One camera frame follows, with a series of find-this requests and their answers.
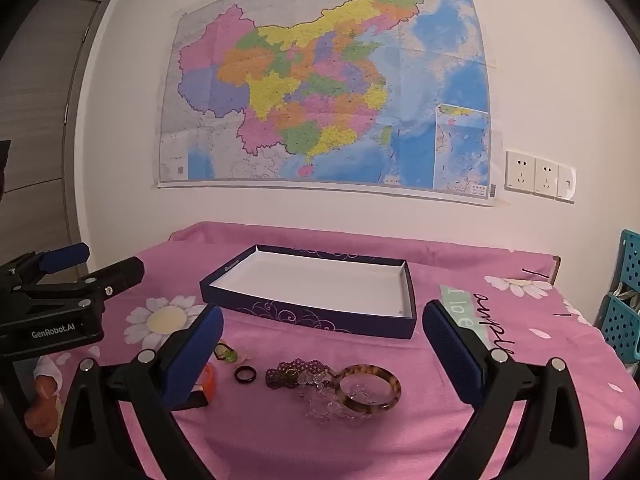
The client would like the orange smart watch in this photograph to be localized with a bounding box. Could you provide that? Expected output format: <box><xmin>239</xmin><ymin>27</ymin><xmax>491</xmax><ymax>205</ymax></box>
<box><xmin>187</xmin><ymin>360</ymin><xmax>218</xmax><ymax>409</ymax></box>

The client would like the person's left hand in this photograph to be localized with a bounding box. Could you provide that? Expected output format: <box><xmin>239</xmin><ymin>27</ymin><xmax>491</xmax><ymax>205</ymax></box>
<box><xmin>22</xmin><ymin>374</ymin><xmax>65</xmax><ymax>436</ymax></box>

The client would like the white wall switch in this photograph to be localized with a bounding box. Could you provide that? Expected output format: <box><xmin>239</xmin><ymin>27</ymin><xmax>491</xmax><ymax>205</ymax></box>
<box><xmin>556</xmin><ymin>164</ymin><xmax>577</xmax><ymax>204</ymax></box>

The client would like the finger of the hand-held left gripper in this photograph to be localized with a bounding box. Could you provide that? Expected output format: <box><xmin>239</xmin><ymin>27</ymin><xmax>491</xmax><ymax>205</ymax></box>
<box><xmin>0</xmin><ymin>242</ymin><xmax>91</xmax><ymax>291</ymax></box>
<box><xmin>20</xmin><ymin>256</ymin><xmax>146</xmax><ymax>311</ymax></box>

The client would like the tortoiseshell bangle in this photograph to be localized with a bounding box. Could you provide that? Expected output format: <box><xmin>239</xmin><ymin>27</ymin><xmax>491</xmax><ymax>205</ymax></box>
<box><xmin>336</xmin><ymin>364</ymin><xmax>402</xmax><ymax>412</ymax></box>

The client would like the clear bead bracelet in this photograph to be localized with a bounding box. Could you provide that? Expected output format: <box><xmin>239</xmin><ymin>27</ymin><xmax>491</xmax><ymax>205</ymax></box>
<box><xmin>299</xmin><ymin>372</ymin><xmax>381</xmax><ymax>426</ymax></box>

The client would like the white wall socket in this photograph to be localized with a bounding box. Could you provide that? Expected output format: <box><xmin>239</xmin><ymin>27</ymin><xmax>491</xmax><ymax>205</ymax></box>
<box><xmin>504</xmin><ymin>150</ymin><xmax>537</xmax><ymax>193</ymax></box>
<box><xmin>533</xmin><ymin>156</ymin><xmax>560</xmax><ymax>198</ymax></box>

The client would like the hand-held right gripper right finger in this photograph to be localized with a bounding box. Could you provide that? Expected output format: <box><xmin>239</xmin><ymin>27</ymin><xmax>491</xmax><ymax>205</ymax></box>
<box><xmin>422</xmin><ymin>300</ymin><xmax>591</xmax><ymax>480</ymax></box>

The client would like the grey door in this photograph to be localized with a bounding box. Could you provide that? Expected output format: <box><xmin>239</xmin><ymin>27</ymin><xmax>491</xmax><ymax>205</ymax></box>
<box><xmin>0</xmin><ymin>0</ymin><xmax>113</xmax><ymax>271</ymax></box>

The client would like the teal plastic basket rack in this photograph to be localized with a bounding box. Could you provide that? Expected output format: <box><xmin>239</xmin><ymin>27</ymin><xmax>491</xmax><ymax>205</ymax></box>
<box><xmin>600</xmin><ymin>229</ymin><xmax>640</xmax><ymax>363</ymax></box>

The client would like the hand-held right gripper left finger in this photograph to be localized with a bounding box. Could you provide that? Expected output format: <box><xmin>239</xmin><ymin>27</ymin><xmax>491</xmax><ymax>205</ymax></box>
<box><xmin>54</xmin><ymin>304</ymin><xmax>224</xmax><ymax>480</ymax></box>

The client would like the dark blue box lid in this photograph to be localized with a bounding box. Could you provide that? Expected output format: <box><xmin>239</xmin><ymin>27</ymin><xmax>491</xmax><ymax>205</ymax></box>
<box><xmin>199</xmin><ymin>244</ymin><xmax>418</xmax><ymax>340</ymax></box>

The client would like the purple bead bracelet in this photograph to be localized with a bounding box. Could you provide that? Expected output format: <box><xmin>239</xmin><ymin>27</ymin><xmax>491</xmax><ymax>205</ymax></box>
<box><xmin>264</xmin><ymin>357</ymin><xmax>337</xmax><ymax>390</ymax></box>

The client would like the colourful wall map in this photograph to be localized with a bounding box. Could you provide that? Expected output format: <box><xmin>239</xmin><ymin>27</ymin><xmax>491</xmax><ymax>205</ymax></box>
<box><xmin>152</xmin><ymin>0</ymin><xmax>503</xmax><ymax>206</ymax></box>

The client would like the pink floral tablecloth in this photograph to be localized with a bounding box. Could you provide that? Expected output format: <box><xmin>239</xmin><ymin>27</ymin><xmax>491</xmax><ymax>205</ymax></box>
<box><xmin>10</xmin><ymin>220</ymin><xmax>640</xmax><ymax>480</ymax></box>

